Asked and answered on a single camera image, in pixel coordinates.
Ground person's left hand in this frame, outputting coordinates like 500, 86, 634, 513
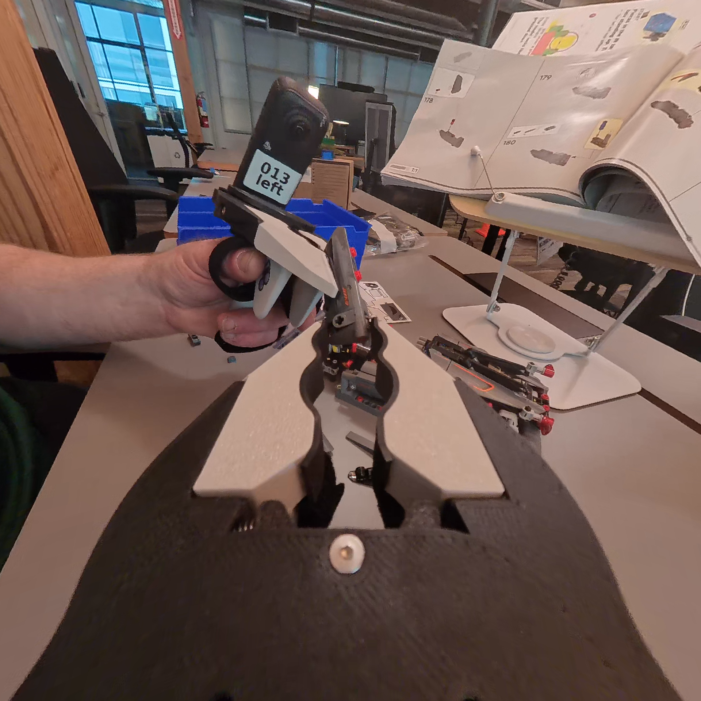
159, 235, 319, 352

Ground black monitor screen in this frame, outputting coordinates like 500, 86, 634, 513
317, 82, 384, 132

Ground white recycling bin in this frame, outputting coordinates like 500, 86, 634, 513
143, 130, 191, 169

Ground grey lego panel assembly red pins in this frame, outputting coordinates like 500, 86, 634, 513
325, 226, 370, 341

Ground grey metal cabinet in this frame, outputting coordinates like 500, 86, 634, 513
364, 101, 397, 165

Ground blue plastic bin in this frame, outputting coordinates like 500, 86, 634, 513
177, 195, 374, 259

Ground white book stand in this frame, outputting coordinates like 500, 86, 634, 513
441, 189, 701, 413

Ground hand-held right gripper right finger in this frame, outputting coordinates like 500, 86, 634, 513
368, 318, 506, 525

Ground open lego instruction booklet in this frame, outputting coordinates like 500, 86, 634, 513
379, 0, 701, 258

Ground white lego sticker sheet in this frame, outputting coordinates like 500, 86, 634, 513
359, 279, 413, 325

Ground brown cardboard box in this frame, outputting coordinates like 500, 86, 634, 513
310, 157, 357, 211

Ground person's green shirt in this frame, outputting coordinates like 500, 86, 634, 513
0, 377, 61, 556

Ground clear plastic parts bag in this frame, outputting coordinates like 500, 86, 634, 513
364, 212, 428, 256

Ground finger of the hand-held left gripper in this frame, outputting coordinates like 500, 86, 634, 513
253, 215, 341, 300

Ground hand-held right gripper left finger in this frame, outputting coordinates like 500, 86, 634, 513
192, 322, 329, 524

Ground grey black lego car model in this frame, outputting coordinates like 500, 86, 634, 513
323, 329, 557, 439

